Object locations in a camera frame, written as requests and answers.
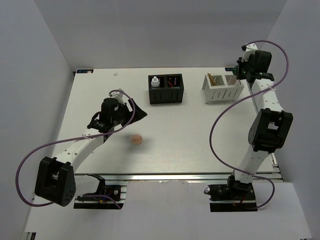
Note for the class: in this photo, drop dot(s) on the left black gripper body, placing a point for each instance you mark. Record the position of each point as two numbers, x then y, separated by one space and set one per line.
123 112

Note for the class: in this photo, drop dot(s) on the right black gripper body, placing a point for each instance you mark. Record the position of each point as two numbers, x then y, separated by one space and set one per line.
243 68

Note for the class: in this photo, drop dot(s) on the pink puff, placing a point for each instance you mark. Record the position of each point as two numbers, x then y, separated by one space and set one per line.
136 139

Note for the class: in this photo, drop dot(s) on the white small bottle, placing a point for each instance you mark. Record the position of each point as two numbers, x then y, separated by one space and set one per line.
155 82

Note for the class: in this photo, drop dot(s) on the gold brush vertical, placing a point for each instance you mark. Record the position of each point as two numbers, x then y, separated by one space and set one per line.
211 79

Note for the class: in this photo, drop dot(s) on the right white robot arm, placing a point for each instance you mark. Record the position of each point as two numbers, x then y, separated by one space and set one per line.
271 125

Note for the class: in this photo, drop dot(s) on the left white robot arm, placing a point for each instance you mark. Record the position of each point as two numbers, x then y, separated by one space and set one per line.
56 175

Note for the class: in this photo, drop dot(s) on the white organizer box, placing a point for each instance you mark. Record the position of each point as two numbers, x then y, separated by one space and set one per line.
227 88

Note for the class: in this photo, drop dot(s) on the black organizer box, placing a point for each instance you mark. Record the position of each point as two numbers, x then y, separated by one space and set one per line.
166 94

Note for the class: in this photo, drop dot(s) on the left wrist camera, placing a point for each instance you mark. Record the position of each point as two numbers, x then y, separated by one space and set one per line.
117 94

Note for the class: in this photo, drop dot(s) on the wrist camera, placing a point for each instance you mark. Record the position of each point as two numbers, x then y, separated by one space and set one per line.
117 94
248 50

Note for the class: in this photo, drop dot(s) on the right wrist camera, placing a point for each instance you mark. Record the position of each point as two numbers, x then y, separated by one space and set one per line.
248 50

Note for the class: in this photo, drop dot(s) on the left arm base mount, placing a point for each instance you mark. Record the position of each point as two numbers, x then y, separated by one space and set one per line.
95 192

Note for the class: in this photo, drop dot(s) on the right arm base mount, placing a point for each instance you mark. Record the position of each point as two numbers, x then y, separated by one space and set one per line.
223 199

